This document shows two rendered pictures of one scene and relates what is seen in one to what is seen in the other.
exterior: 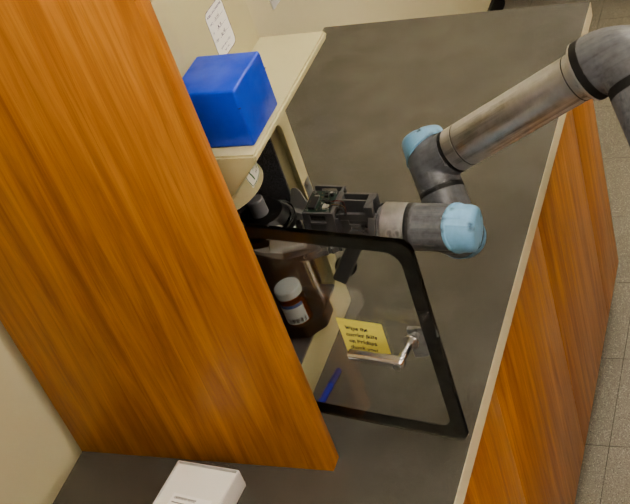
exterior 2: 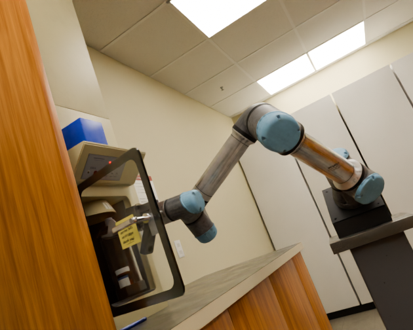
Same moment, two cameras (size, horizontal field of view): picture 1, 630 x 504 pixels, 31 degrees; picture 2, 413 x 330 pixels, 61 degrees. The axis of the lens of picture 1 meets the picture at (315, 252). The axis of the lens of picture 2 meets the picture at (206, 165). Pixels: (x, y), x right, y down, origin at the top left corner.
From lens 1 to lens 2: 128 cm
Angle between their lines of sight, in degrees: 51
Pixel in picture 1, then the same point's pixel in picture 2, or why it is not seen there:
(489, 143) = (209, 177)
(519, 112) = (217, 157)
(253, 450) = not seen: outside the picture
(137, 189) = (29, 153)
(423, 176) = not seen: hidden behind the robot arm
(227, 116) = (77, 130)
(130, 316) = (21, 242)
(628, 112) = (252, 122)
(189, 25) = not seen: hidden behind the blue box
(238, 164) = (77, 147)
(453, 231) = (185, 196)
